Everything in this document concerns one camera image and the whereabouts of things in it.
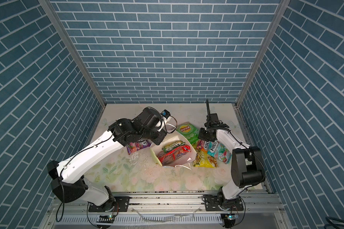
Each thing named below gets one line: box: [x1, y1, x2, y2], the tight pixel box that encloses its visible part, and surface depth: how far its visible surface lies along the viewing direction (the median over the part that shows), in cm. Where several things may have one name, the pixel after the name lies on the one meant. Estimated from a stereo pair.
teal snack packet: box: [207, 139, 233, 165], surface depth 91 cm
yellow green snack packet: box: [193, 149, 218, 169], surface depth 88 cm
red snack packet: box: [157, 145, 192, 167], surface depth 82 cm
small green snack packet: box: [161, 140, 186, 153], surface depth 86 cm
